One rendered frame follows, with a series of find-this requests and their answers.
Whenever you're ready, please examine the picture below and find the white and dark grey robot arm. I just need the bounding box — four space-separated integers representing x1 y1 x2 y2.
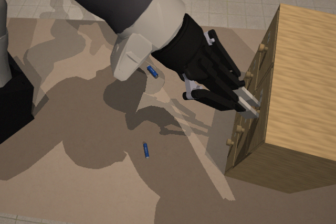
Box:
0 0 186 88

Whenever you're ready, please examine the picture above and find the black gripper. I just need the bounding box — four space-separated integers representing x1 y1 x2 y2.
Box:
151 13 260 119

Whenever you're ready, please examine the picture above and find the small wooden chest of drawers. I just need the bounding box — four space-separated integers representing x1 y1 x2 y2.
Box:
224 3 336 194

